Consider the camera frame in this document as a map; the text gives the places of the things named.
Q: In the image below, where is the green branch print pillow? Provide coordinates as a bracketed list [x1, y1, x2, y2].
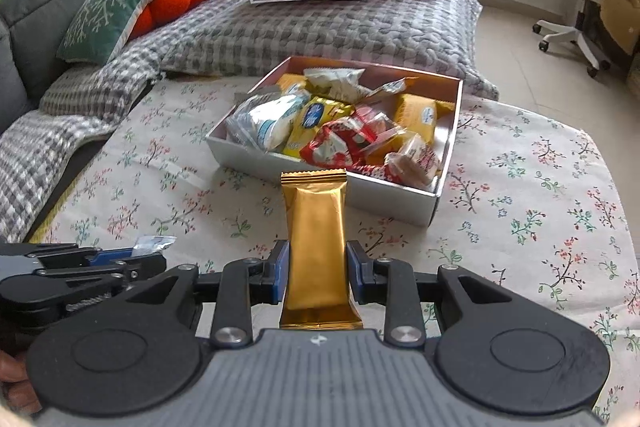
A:
[55, 0, 197, 66]

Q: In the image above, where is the small yellow blue label packet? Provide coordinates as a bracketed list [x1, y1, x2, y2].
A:
[282, 96, 356, 158]

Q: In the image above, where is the small red white snack packet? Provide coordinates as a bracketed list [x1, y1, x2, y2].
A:
[349, 164, 396, 180]

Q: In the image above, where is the gold snack packet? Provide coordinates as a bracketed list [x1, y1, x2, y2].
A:
[278, 169, 365, 331]

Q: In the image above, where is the grey checkered blanket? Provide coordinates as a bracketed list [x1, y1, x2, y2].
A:
[0, 0, 501, 244]

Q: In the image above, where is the small clear snack packet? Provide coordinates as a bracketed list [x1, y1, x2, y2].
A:
[132, 234, 177, 258]

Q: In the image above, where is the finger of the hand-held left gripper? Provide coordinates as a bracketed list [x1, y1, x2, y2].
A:
[0, 274, 137, 334]
[37, 244, 168, 281]

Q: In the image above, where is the floral cloth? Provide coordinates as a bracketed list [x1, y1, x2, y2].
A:
[29, 72, 640, 427]

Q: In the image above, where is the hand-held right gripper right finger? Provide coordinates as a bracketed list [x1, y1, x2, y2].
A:
[345, 240, 522, 349]

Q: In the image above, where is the dark grey sofa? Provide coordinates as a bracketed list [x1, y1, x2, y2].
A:
[0, 0, 132, 134]

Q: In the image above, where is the clear brown cake packet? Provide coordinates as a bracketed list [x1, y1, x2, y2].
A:
[382, 134, 442, 188]

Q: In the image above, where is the white shallow cardboard box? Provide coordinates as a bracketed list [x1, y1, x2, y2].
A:
[205, 55, 464, 228]

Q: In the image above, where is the person's left hand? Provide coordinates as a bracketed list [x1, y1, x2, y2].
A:
[0, 351, 42, 416]

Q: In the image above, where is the large yellow snack packet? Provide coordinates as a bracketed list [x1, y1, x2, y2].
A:
[274, 74, 309, 94]

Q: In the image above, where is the pink snack packet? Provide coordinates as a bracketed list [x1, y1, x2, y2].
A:
[352, 104, 401, 134]

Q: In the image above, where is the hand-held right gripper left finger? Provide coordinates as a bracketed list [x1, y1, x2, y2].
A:
[127, 240, 292, 350]

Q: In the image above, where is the clear white cake packet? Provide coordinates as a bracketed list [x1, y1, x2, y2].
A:
[225, 94, 311, 153]

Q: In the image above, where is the grey white snack packet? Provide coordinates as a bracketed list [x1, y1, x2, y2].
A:
[303, 68, 366, 103]
[362, 78, 407, 100]

